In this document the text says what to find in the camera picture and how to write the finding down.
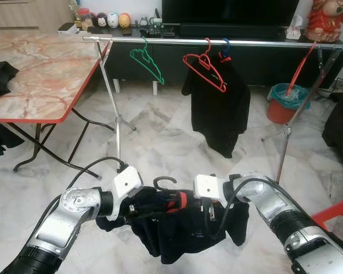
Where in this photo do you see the black white ball figurine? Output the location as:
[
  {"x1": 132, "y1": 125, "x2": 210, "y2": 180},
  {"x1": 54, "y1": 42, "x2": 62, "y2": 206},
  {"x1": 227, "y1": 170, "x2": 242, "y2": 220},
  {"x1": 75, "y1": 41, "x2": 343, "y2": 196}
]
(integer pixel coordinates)
[{"x1": 95, "y1": 13, "x2": 109, "y2": 28}]

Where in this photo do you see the blue plastic hanger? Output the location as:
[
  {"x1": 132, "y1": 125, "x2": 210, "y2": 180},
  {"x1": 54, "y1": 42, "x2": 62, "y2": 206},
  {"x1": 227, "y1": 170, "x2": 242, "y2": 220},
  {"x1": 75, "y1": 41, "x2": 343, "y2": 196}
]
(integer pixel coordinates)
[{"x1": 218, "y1": 38, "x2": 232, "y2": 61}]

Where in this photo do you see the red seated figurine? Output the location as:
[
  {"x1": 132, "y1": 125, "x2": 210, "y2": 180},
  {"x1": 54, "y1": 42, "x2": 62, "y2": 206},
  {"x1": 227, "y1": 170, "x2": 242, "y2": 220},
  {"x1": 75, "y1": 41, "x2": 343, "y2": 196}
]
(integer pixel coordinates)
[{"x1": 305, "y1": 0, "x2": 343, "y2": 44}]

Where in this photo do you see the black TV console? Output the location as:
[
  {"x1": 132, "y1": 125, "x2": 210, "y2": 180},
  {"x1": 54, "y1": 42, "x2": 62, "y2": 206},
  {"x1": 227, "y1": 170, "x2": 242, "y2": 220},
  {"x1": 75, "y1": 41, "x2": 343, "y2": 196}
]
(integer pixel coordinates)
[{"x1": 59, "y1": 23, "x2": 343, "y2": 90}]

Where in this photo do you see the yellow ball figurine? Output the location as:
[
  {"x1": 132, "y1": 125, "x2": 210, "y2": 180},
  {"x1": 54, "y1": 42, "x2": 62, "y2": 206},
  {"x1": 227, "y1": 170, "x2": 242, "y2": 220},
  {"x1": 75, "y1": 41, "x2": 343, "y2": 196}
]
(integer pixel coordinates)
[{"x1": 118, "y1": 12, "x2": 132, "y2": 29}]

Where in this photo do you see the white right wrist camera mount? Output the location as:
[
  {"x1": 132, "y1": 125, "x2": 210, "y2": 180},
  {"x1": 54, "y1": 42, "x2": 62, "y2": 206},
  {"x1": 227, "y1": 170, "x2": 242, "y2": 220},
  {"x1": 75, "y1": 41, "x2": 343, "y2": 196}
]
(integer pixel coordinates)
[{"x1": 194, "y1": 174, "x2": 227, "y2": 202}]

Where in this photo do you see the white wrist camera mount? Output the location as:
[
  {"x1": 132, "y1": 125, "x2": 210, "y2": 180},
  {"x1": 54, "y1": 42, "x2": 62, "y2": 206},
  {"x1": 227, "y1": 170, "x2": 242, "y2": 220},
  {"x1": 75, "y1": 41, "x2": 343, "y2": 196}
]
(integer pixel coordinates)
[
  {"x1": 111, "y1": 165, "x2": 144, "y2": 202},
  {"x1": 194, "y1": 174, "x2": 227, "y2": 202}
]

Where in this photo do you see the teal plastic bag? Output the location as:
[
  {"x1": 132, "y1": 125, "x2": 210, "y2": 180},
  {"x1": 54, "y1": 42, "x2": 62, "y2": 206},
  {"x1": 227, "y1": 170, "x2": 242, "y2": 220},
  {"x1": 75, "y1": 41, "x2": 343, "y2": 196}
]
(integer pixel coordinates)
[{"x1": 269, "y1": 83, "x2": 311, "y2": 111}]

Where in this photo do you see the green plastic hanger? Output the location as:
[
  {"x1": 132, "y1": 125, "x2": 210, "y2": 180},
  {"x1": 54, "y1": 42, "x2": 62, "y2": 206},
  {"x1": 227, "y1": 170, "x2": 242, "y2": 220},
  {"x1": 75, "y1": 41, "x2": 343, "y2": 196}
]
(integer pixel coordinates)
[{"x1": 129, "y1": 37, "x2": 166, "y2": 86}]

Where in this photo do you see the white tissue box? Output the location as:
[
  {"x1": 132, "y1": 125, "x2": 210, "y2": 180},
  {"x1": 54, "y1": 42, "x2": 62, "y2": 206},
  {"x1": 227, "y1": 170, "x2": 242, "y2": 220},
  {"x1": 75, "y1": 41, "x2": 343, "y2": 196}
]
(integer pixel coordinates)
[{"x1": 285, "y1": 15, "x2": 303, "y2": 41}]

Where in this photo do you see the navy shirt red trim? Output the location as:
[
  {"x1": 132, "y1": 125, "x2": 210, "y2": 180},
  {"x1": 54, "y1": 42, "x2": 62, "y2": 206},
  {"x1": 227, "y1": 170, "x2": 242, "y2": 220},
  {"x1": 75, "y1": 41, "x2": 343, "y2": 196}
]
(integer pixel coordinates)
[{"x1": 95, "y1": 187, "x2": 250, "y2": 265}]

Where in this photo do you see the black shirt red trim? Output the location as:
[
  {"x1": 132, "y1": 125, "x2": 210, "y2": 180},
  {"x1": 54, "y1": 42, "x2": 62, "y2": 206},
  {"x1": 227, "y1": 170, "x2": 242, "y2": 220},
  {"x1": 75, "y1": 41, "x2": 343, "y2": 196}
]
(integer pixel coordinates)
[{"x1": 181, "y1": 54, "x2": 252, "y2": 159}]

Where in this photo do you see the black wire hanger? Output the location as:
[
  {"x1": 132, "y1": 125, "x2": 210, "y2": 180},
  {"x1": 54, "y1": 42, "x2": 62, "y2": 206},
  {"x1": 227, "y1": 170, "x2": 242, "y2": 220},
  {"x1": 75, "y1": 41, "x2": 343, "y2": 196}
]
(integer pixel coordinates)
[{"x1": 126, "y1": 175, "x2": 181, "y2": 221}]

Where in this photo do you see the red plastic bucket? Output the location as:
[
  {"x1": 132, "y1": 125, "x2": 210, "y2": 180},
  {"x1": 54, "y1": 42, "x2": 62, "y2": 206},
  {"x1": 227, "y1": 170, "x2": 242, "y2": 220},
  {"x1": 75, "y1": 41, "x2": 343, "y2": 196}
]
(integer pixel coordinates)
[{"x1": 266, "y1": 98, "x2": 298, "y2": 125}]

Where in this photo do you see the black flat television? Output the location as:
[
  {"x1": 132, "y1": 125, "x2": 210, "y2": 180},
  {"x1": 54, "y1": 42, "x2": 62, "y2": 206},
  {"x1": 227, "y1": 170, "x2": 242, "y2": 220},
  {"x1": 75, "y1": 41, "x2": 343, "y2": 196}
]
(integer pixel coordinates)
[{"x1": 161, "y1": 0, "x2": 301, "y2": 27}]

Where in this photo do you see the black soundbar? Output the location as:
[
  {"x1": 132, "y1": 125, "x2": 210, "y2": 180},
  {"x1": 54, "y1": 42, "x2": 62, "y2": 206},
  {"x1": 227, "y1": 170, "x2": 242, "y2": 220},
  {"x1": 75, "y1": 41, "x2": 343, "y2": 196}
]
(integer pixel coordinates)
[{"x1": 178, "y1": 23, "x2": 289, "y2": 40}]

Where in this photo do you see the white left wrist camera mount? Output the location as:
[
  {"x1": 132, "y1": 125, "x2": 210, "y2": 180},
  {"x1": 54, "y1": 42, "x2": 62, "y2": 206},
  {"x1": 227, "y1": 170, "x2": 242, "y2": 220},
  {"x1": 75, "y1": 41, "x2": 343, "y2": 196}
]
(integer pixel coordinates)
[{"x1": 111, "y1": 165, "x2": 144, "y2": 202}]

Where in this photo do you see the red plastic hanger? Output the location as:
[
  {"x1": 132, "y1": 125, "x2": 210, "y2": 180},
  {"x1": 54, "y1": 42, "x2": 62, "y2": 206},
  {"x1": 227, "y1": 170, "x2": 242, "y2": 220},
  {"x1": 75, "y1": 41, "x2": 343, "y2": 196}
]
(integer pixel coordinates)
[
  {"x1": 285, "y1": 41, "x2": 317, "y2": 95},
  {"x1": 181, "y1": 38, "x2": 228, "y2": 94}
]

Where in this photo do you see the light wood cabinet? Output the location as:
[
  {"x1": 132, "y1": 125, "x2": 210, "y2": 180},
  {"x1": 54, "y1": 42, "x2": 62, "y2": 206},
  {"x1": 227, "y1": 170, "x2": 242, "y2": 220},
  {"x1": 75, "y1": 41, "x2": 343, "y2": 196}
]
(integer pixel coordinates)
[{"x1": 0, "y1": 0, "x2": 73, "y2": 33}]

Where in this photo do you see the marble table red edge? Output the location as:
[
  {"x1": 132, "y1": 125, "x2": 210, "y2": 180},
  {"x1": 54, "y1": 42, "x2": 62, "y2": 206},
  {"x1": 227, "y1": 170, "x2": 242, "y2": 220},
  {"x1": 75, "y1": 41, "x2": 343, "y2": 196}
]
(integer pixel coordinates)
[{"x1": 0, "y1": 31, "x2": 113, "y2": 173}]

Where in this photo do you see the silver clothes rack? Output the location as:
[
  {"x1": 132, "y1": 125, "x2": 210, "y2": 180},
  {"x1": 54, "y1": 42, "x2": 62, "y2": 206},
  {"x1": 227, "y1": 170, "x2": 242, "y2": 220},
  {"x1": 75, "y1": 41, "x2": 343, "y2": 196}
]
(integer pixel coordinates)
[{"x1": 82, "y1": 35, "x2": 343, "y2": 184}]

